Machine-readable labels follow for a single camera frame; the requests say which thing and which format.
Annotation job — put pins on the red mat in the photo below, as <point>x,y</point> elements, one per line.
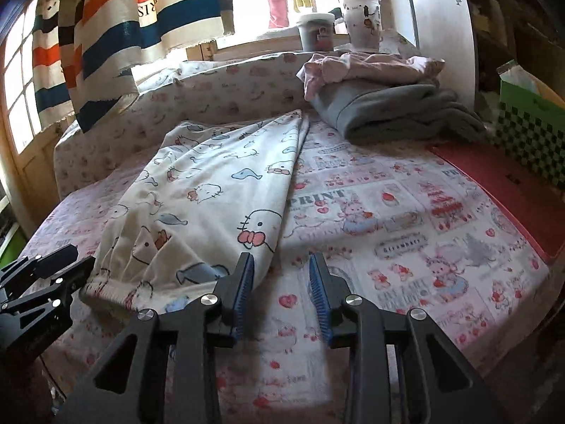
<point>530,204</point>

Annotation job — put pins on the pink print bed sheet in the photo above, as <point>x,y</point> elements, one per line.
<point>404,229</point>

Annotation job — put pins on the white Hello Kitty pants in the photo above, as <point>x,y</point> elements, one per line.
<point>208,195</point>

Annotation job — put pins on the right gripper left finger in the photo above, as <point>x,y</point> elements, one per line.
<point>162,366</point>

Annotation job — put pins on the folded pink garment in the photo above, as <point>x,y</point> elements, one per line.
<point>322,70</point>

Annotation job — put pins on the baby bear patterned headboard cover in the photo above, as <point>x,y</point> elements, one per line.
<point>254,89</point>

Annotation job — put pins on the wooden door with window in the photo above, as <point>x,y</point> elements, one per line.
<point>31,123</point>

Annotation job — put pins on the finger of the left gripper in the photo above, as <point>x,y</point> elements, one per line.
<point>63,283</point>
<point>23,272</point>

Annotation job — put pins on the folded grey garment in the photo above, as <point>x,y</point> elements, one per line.
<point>366,112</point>

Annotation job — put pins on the striped hanging curtain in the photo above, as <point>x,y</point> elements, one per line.
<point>83,51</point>

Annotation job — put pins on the green checkered box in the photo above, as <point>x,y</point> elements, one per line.
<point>530,123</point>

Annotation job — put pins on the grey lidded jar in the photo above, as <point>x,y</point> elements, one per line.
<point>316,30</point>

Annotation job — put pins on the green storage bin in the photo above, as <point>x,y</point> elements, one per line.
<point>14,243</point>

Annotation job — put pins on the white cabinet side panel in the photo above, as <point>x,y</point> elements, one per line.
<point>444,30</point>

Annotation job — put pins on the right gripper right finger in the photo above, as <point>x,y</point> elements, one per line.
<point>436,383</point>

